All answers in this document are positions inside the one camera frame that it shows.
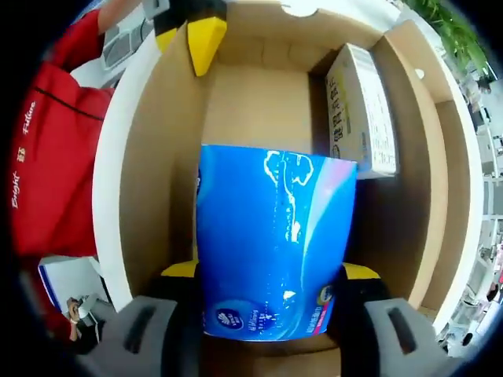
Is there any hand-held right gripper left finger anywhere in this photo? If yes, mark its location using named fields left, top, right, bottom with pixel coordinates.
left=84, top=261, right=206, bottom=377

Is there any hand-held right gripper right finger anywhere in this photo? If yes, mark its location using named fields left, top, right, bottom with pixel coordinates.
left=329, top=262, right=453, bottom=377

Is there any brown cardboard shoe box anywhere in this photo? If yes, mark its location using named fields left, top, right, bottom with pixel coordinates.
left=117, top=0, right=475, bottom=377

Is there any blue soft tissue pack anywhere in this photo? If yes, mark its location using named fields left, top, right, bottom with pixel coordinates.
left=195, top=144, right=358, bottom=342

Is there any white office chair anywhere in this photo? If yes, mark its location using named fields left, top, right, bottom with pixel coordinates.
left=102, top=17, right=155, bottom=72

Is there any white blue-edged board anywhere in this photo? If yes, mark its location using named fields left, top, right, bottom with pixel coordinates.
left=38, top=257, right=109, bottom=311

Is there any white printed carton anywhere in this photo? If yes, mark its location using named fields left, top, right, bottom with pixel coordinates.
left=325, top=42, right=398, bottom=180

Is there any person in red shirt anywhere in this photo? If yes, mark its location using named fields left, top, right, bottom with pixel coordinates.
left=11, top=9, right=118, bottom=258

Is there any green plant in white pot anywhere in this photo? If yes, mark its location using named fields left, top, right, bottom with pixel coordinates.
left=404, top=0, right=491, bottom=82

